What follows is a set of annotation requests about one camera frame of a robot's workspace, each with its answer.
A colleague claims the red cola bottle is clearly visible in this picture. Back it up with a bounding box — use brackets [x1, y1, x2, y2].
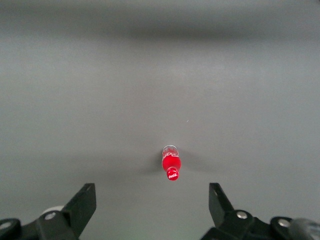
[161, 144, 182, 181]

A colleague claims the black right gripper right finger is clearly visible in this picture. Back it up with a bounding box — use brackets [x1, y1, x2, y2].
[201, 182, 301, 240]

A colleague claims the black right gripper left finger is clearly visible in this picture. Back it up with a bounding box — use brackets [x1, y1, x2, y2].
[0, 183, 97, 240]

